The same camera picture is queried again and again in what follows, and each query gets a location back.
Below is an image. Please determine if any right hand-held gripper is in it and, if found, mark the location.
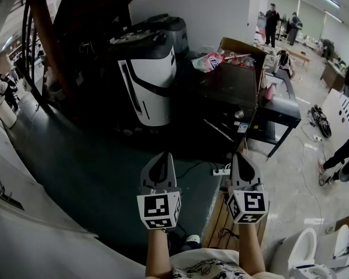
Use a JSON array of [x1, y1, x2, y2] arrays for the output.
[[226, 152, 270, 224]]

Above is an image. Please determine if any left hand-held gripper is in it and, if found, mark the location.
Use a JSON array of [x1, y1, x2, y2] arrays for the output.
[[136, 151, 183, 230]]

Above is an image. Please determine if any person's left forearm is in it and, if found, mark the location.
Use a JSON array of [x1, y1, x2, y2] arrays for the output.
[[145, 227, 176, 279]]

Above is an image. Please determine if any person's right forearm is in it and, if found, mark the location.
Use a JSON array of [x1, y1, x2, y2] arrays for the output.
[[237, 221, 267, 276]]

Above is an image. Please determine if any pink snack bag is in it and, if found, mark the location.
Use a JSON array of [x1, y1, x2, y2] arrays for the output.
[[191, 52, 226, 74]]

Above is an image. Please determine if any white power strip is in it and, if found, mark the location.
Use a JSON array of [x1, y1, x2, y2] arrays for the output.
[[210, 168, 232, 177]]

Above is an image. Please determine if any wooden slat board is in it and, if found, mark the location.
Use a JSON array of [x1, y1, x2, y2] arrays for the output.
[[201, 189, 269, 250]]

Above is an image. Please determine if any person's leg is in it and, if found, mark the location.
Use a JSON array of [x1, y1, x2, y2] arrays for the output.
[[173, 237, 202, 254]]

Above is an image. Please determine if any black metal table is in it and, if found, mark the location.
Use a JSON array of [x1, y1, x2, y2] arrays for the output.
[[257, 67, 302, 158]]

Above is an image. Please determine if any pink spray bottle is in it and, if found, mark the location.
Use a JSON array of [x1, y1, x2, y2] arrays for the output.
[[262, 84, 276, 101]]

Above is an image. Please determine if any white toilet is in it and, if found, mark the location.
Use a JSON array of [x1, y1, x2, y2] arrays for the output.
[[330, 223, 349, 269], [268, 227, 318, 279]]

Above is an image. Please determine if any person's printed white shirt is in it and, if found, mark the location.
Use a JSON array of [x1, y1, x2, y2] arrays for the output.
[[168, 248, 280, 279]]

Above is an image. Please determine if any white and black appliance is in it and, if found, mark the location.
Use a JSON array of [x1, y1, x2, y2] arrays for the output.
[[115, 31, 177, 127]]

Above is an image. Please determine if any white board panel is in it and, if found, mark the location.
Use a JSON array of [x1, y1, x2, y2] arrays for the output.
[[320, 88, 349, 135]]

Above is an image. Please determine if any brown cardboard box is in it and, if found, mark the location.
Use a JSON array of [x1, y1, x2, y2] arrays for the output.
[[217, 36, 269, 90]]

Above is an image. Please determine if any wooden bench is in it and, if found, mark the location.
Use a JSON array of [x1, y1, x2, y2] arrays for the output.
[[286, 47, 312, 67]]

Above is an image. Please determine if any wooden desk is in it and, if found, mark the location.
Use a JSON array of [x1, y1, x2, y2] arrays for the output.
[[320, 60, 346, 93]]

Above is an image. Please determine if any grey appliance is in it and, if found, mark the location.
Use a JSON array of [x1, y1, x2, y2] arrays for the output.
[[133, 14, 190, 58]]

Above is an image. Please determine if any white bin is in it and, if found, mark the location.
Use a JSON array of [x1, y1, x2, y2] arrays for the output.
[[0, 98, 19, 128]]

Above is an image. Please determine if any black cable bundle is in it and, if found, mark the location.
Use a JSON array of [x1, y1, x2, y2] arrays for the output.
[[307, 104, 333, 140]]

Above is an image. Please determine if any black metal bracket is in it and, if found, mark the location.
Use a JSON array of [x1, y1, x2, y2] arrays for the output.
[[0, 178, 25, 212]]

